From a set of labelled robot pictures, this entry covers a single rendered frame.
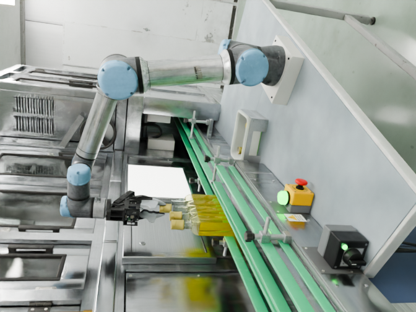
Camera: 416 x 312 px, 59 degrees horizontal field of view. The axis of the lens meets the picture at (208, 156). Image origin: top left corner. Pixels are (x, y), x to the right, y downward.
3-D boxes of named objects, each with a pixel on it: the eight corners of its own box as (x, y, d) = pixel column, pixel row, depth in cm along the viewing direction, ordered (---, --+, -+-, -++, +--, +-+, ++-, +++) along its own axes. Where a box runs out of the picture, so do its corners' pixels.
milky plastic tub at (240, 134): (246, 155, 180) (229, 153, 178) (255, 109, 173) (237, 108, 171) (257, 168, 164) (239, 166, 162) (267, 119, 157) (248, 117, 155)
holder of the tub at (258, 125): (246, 165, 182) (230, 164, 180) (255, 110, 173) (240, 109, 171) (256, 179, 166) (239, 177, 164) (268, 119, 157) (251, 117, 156)
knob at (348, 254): (356, 264, 90) (364, 272, 87) (340, 264, 89) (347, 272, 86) (361, 247, 89) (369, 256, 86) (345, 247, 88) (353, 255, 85)
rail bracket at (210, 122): (218, 139, 224) (181, 136, 219) (221, 112, 219) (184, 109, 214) (219, 142, 220) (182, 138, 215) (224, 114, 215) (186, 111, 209)
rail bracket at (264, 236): (286, 238, 105) (242, 236, 102) (292, 214, 102) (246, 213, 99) (293, 245, 101) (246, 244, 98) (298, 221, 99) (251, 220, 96)
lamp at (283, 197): (283, 200, 121) (274, 200, 120) (285, 188, 119) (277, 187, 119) (288, 207, 117) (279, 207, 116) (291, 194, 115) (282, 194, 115)
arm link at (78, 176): (69, 158, 131) (69, 185, 135) (65, 172, 121) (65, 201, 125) (92, 159, 133) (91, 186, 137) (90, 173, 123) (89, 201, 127)
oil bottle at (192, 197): (232, 207, 155) (181, 205, 150) (234, 195, 153) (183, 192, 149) (235, 213, 150) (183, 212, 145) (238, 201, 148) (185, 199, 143)
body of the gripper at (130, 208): (139, 226, 133) (104, 225, 130) (139, 213, 141) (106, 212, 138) (141, 208, 130) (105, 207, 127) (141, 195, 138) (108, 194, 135)
